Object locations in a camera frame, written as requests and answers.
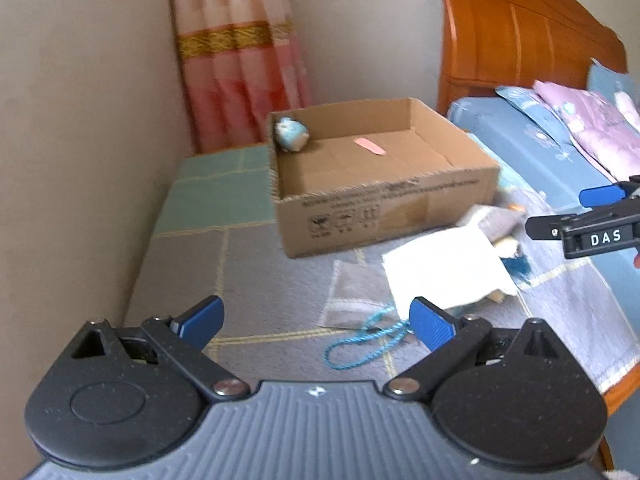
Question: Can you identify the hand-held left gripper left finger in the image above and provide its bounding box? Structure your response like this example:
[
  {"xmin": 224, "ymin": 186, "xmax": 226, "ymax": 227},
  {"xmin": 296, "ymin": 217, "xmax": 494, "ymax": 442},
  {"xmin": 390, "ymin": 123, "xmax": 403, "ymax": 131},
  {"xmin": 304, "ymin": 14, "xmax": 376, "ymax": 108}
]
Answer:
[{"xmin": 70, "ymin": 296, "xmax": 251, "ymax": 403}]

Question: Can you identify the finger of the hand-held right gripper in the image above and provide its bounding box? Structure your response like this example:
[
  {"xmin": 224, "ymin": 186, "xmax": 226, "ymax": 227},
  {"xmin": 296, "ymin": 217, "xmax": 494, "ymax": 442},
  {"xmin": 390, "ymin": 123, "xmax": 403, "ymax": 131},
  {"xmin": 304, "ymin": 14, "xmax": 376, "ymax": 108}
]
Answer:
[
  {"xmin": 580, "ymin": 175, "xmax": 640, "ymax": 208},
  {"xmin": 525, "ymin": 214, "xmax": 568, "ymax": 240}
]

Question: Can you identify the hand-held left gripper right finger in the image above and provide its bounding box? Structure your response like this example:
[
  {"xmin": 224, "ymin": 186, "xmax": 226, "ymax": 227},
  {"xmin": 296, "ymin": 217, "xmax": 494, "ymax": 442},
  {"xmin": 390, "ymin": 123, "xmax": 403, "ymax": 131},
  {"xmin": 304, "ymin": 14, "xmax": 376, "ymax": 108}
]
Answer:
[{"xmin": 382, "ymin": 296, "xmax": 563, "ymax": 403}]

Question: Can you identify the teal tassel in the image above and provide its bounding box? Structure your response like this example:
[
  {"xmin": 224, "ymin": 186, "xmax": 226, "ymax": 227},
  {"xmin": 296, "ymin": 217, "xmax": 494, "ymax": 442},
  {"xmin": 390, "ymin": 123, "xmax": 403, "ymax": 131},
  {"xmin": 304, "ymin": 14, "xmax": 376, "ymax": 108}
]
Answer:
[{"xmin": 500, "ymin": 240, "xmax": 533, "ymax": 291}]

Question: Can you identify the light blue cloth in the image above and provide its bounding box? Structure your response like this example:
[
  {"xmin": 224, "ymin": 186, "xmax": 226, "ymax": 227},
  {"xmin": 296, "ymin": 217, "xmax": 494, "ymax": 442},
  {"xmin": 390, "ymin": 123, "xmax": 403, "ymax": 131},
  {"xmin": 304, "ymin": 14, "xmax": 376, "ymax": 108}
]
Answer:
[{"xmin": 492, "ymin": 162, "xmax": 541, "ymax": 211}]

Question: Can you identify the grey fabric piece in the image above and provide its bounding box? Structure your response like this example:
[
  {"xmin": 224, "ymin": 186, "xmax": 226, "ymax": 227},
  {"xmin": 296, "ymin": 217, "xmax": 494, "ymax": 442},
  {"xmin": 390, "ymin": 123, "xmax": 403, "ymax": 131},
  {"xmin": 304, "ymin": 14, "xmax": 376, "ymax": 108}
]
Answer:
[{"xmin": 455, "ymin": 204, "xmax": 528, "ymax": 246}]

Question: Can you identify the cream fleece-lined cloth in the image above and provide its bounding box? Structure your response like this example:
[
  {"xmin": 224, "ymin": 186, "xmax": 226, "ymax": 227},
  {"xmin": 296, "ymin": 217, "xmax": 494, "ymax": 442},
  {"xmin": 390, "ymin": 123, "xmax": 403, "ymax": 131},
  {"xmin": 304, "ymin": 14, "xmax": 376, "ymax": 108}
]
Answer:
[{"xmin": 382, "ymin": 225, "xmax": 519, "ymax": 322}]

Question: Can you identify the blue cord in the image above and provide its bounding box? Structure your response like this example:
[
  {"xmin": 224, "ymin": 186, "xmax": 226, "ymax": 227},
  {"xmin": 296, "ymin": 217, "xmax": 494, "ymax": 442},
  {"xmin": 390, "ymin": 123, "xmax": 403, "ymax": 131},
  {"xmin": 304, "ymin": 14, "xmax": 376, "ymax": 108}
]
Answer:
[{"xmin": 324, "ymin": 305, "xmax": 416, "ymax": 372}]

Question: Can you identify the grey sheer cloth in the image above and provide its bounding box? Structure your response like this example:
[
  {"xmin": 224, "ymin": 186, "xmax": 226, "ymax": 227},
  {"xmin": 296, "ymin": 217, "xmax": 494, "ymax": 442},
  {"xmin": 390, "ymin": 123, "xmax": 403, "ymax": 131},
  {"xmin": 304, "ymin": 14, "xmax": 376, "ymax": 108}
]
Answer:
[{"xmin": 318, "ymin": 260, "xmax": 416, "ymax": 331}]

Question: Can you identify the brown cardboard box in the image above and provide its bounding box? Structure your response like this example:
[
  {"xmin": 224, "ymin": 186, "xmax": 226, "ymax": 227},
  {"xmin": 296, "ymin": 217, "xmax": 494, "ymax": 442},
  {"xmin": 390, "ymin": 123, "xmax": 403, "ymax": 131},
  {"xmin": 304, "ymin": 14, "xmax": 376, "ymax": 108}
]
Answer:
[{"xmin": 265, "ymin": 97, "xmax": 502, "ymax": 259}]

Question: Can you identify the grey green checked blanket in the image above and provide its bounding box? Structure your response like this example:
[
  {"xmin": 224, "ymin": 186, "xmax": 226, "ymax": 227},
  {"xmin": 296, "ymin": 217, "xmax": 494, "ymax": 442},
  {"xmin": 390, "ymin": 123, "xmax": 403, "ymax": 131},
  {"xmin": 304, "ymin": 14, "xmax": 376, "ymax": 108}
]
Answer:
[{"xmin": 125, "ymin": 145, "xmax": 640, "ymax": 396}]

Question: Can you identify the pink floral pillow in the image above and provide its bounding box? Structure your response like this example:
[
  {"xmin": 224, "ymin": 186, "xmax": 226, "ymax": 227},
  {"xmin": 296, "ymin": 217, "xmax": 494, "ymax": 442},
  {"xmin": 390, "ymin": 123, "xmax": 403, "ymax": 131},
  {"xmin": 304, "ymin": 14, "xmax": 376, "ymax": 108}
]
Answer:
[{"xmin": 532, "ymin": 80, "xmax": 640, "ymax": 181}]

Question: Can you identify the blue bed sheet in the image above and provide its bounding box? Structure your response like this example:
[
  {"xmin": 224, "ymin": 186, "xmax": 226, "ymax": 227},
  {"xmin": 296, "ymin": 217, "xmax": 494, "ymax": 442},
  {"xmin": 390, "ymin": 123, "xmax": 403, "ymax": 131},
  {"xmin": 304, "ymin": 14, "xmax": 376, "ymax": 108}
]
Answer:
[{"xmin": 446, "ymin": 96, "xmax": 640, "ymax": 306}]

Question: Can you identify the blue patterned pillow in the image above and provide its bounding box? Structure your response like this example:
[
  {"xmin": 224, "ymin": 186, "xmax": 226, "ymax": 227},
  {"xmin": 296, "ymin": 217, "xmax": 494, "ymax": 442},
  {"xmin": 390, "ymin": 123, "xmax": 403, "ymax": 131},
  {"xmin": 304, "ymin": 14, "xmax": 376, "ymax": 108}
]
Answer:
[{"xmin": 495, "ymin": 85, "xmax": 616, "ymax": 183}]

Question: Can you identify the light blue pillow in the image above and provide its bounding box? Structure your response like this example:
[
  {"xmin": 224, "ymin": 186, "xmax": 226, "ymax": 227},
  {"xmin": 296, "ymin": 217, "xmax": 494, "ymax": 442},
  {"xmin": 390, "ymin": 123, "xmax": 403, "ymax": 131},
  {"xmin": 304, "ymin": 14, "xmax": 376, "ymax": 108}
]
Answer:
[{"xmin": 585, "ymin": 58, "xmax": 640, "ymax": 106}]

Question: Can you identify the orange wooden headboard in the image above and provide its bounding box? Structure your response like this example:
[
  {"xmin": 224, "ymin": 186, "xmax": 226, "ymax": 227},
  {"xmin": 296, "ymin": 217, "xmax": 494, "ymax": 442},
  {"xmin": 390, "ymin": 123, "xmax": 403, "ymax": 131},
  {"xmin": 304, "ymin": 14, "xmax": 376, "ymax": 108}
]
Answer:
[{"xmin": 431, "ymin": 0, "xmax": 628, "ymax": 116}]

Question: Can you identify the pink strip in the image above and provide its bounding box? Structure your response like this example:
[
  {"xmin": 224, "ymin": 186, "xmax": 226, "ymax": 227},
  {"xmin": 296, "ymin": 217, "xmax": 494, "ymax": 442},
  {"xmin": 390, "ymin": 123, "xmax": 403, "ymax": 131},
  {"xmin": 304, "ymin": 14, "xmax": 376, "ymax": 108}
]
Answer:
[{"xmin": 354, "ymin": 137, "xmax": 386, "ymax": 157}]

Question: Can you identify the blue round plush toy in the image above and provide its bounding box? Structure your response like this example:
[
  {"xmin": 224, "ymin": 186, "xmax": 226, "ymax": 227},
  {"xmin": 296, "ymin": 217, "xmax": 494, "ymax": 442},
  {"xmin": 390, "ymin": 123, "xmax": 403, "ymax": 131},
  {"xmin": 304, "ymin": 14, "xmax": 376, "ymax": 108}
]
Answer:
[{"xmin": 275, "ymin": 116, "xmax": 310, "ymax": 153}]

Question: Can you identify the pink patterned curtain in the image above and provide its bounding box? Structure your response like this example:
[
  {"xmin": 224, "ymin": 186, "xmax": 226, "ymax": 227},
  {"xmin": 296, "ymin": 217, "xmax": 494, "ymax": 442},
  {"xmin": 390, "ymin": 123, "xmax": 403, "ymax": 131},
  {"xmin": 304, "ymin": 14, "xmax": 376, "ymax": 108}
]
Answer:
[{"xmin": 167, "ymin": 0, "xmax": 313, "ymax": 153}]

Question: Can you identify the orange wooden cot frame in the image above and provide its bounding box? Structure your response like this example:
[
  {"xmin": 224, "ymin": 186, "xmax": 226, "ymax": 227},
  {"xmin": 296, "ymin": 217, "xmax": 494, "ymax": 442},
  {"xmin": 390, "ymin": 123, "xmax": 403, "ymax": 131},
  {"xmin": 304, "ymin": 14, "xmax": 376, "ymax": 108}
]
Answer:
[{"xmin": 597, "ymin": 355, "xmax": 640, "ymax": 471}]

